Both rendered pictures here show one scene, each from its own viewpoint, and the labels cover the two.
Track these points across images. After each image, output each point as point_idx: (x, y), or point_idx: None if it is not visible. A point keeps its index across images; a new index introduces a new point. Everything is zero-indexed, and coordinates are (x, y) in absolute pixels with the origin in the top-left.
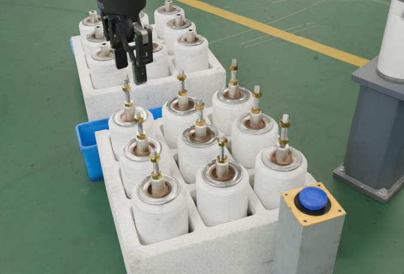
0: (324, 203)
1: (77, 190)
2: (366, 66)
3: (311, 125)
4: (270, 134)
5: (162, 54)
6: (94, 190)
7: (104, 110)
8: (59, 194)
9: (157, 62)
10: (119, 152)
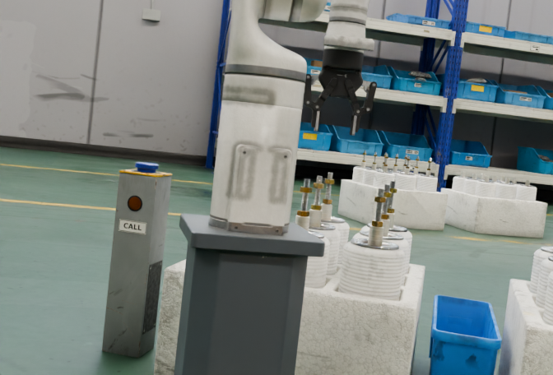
0: (135, 164)
1: (424, 348)
2: (299, 229)
3: None
4: None
5: (546, 266)
6: (416, 352)
7: (508, 309)
8: (425, 342)
9: (540, 275)
10: None
